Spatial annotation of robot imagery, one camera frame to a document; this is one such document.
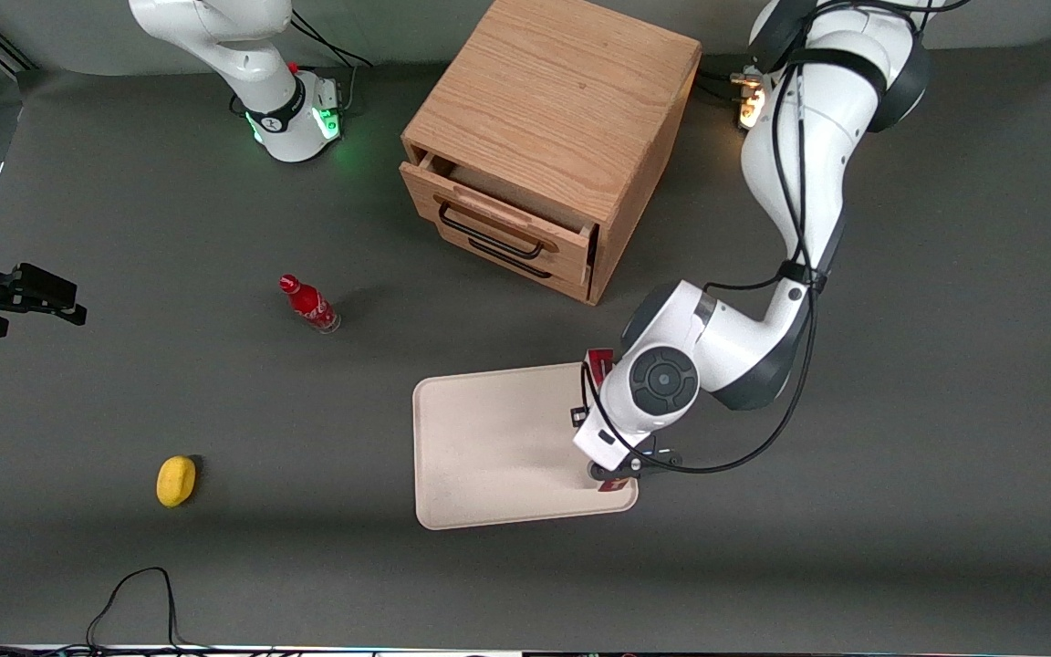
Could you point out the aluminium frame rail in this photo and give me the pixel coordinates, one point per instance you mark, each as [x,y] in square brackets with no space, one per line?
[4,47]

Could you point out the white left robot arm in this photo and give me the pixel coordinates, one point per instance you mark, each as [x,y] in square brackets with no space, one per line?
[799,164]

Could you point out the beige rectangular tray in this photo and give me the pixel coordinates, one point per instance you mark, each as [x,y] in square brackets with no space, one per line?
[489,447]

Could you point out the yellow lemon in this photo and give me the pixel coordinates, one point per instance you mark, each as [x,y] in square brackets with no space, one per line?
[175,481]

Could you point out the wooden drawer with open gap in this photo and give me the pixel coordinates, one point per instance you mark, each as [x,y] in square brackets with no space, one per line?
[498,214]

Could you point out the red cola bottle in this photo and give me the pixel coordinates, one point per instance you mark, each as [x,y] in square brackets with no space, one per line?
[309,304]

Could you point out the closed wooden drawer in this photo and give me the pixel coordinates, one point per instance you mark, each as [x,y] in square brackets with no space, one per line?
[571,281]

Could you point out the red and white cookie box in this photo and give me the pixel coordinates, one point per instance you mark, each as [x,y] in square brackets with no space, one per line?
[600,363]

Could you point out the oak wooden drawer cabinet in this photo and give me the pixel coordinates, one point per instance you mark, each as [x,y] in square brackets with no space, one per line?
[562,100]

